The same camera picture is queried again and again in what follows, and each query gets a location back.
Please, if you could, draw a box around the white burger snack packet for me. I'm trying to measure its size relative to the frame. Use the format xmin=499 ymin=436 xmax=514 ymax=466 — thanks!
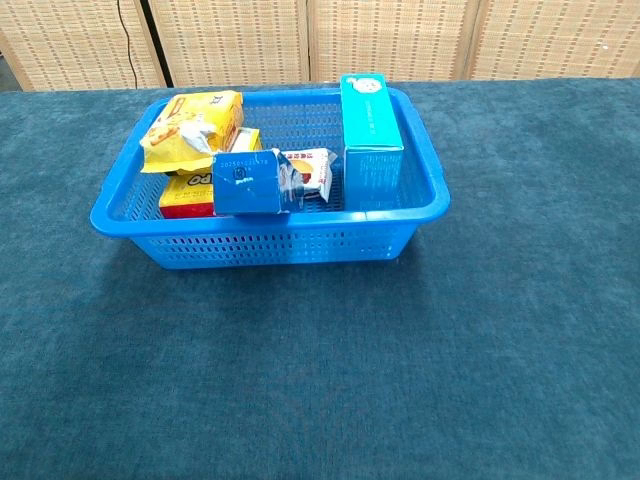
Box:
xmin=279 ymin=148 xmax=339 ymax=204

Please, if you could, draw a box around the blue small box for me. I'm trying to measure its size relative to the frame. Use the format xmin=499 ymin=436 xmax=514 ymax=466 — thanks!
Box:
xmin=212 ymin=148 xmax=306 ymax=217

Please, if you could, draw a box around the light blue cookie box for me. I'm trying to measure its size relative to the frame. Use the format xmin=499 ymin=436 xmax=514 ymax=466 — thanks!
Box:
xmin=339 ymin=73 xmax=405 ymax=211

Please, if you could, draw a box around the yellow red Lipo biscuit bag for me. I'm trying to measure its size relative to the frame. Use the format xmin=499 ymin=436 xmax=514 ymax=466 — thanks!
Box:
xmin=158 ymin=128 xmax=264 ymax=220

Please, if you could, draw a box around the yellow snack bag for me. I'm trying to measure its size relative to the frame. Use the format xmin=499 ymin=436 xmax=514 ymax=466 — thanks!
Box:
xmin=139 ymin=90 xmax=245 ymax=175

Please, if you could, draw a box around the blue perforated plastic basket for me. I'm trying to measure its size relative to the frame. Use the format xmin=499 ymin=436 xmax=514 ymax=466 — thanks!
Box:
xmin=89 ymin=87 xmax=451 ymax=271

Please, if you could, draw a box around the teal velvet tablecloth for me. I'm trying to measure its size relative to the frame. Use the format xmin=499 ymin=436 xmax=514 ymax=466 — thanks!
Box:
xmin=0 ymin=77 xmax=640 ymax=480

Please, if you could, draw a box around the woven bamboo folding screen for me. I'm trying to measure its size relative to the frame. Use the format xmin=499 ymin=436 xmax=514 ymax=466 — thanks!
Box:
xmin=0 ymin=0 xmax=640 ymax=92

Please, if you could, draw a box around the thin black hanging cable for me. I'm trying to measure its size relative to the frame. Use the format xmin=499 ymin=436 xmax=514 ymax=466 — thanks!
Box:
xmin=115 ymin=0 xmax=139 ymax=90

